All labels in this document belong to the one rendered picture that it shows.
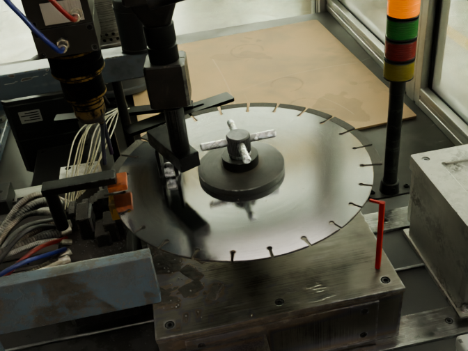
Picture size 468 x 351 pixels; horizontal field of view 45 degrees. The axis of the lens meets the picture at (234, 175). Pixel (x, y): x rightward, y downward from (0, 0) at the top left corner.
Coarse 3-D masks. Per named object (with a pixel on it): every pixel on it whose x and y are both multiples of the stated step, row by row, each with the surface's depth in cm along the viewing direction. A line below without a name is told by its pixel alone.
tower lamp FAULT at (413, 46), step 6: (390, 42) 82; (396, 42) 81; (402, 42) 81; (408, 42) 81; (414, 42) 81; (384, 48) 84; (390, 48) 82; (396, 48) 81; (402, 48) 81; (408, 48) 81; (414, 48) 82; (384, 54) 84; (390, 54) 83; (396, 54) 82; (402, 54) 82; (408, 54) 82; (414, 54) 83; (390, 60) 83; (396, 60) 82; (402, 60) 82; (408, 60) 82
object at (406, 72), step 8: (384, 64) 85; (392, 64) 83; (400, 64) 83; (408, 64) 83; (384, 72) 85; (392, 72) 84; (400, 72) 83; (408, 72) 84; (392, 80) 85; (400, 80) 84; (408, 80) 84
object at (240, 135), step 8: (232, 120) 74; (232, 128) 72; (232, 136) 70; (240, 136) 70; (248, 136) 70; (256, 136) 71; (264, 136) 71; (272, 136) 71; (208, 144) 70; (216, 144) 70; (224, 144) 70; (232, 144) 70; (240, 144) 69; (248, 144) 70; (232, 152) 70; (240, 152) 68; (248, 152) 71; (248, 160) 67
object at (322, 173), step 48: (144, 144) 81; (192, 144) 80; (288, 144) 77; (336, 144) 76; (144, 192) 71; (192, 192) 70; (288, 192) 69; (336, 192) 68; (144, 240) 64; (192, 240) 63; (240, 240) 62; (288, 240) 62
